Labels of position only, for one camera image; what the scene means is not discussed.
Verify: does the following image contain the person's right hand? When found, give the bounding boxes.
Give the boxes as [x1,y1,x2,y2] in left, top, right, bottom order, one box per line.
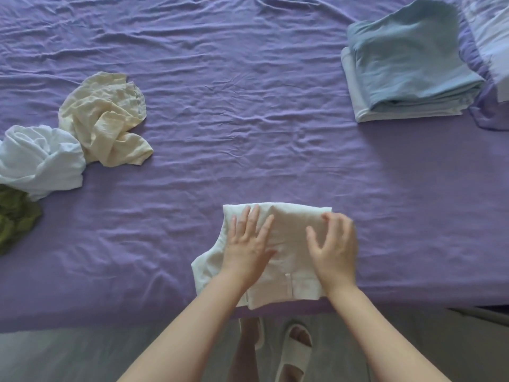
[305,212,359,300]

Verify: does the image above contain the person's left hand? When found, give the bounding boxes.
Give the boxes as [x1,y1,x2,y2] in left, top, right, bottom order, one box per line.
[220,204,278,292]

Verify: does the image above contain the purple sheet bed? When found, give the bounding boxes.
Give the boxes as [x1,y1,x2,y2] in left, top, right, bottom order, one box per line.
[0,0,509,334]

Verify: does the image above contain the white jeans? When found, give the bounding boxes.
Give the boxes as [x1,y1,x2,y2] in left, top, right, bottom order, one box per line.
[341,46,474,124]

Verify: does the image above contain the pale yellow garment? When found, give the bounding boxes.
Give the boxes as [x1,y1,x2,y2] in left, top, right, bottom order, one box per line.
[58,71,155,168]

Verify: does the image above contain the light blue denim jeans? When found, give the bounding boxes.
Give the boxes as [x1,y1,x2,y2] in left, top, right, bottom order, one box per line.
[346,0,487,114]

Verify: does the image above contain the white t-shirt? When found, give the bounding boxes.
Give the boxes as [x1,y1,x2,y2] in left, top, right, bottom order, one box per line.
[0,125,87,202]

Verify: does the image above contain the green garment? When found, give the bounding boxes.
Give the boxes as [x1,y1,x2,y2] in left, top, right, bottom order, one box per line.
[0,185,43,255]

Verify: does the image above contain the person's left forearm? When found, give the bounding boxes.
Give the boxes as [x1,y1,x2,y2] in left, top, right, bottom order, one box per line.
[117,274,249,382]

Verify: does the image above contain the person's right forearm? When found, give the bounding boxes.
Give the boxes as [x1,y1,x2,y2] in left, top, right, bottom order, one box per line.
[326,286,452,382]

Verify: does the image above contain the floral pillow purple trim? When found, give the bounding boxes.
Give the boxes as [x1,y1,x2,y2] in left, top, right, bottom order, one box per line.
[457,0,509,131]

